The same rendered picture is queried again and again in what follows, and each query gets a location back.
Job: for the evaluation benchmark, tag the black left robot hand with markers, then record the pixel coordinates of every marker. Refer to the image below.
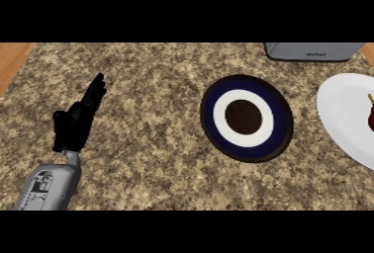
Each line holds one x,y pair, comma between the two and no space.
76,126

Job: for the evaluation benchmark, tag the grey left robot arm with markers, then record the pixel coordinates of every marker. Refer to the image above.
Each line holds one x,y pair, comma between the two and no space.
50,186

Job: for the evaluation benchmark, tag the blue and white ringed plate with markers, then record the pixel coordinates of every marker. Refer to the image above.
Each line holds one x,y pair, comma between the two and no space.
247,118

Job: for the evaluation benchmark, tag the dark red pear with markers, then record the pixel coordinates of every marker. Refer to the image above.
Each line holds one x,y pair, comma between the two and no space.
371,117

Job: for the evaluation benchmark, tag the grey appliance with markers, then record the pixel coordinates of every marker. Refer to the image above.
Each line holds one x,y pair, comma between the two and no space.
311,51

